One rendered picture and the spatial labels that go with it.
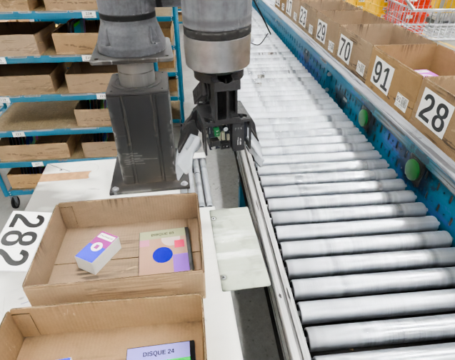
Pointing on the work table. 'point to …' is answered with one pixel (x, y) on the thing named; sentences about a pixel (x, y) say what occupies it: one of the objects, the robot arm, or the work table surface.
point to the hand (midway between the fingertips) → (219, 171)
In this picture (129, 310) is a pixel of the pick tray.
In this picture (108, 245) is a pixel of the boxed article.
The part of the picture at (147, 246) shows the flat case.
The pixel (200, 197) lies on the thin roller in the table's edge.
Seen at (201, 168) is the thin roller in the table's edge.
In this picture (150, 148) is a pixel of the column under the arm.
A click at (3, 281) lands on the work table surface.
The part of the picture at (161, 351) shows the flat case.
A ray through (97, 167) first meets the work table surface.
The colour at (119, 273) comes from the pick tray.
